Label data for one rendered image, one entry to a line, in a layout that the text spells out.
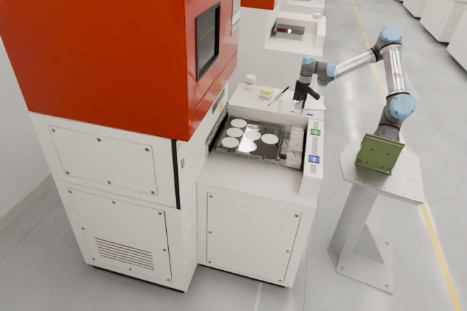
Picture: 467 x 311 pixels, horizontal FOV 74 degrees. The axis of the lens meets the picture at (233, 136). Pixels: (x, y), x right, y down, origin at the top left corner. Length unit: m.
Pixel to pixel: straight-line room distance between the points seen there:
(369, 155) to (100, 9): 1.51
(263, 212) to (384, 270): 1.17
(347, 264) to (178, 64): 1.89
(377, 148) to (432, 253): 1.21
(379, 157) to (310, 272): 0.95
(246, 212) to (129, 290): 0.97
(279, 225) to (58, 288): 1.46
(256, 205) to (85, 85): 0.98
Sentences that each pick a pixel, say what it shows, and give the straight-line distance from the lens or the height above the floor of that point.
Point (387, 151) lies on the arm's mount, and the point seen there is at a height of 0.96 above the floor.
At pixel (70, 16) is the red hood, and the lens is 1.25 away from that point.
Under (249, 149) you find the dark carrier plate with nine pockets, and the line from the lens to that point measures 1.75.
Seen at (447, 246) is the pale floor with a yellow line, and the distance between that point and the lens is 2.99.
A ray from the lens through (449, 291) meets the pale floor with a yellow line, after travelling 2.73.
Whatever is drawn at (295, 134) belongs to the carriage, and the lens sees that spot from 1.97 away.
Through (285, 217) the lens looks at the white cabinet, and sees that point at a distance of 1.68.
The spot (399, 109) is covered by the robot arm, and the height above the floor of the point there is 1.21.
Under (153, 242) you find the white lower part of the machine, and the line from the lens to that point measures 1.82.
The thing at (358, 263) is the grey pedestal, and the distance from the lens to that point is 2.52.
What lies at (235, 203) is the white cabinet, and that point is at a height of 0.73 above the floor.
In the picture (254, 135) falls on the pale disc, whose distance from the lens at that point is 1.87.
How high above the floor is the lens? 1.96
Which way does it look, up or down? 35 degrees down
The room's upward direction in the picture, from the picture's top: 4 degrees clockwise
